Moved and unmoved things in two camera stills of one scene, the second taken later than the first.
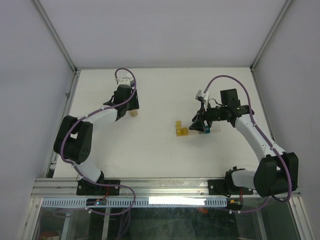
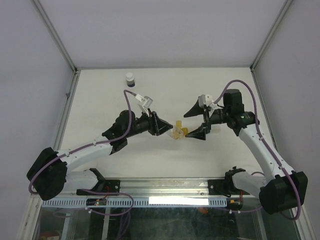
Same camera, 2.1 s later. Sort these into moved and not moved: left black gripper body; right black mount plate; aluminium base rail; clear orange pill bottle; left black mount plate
Moved: clear orange pill bottle; left black gripper body
Not moved: left black mount plate; right black mount plate; aluminium base rail
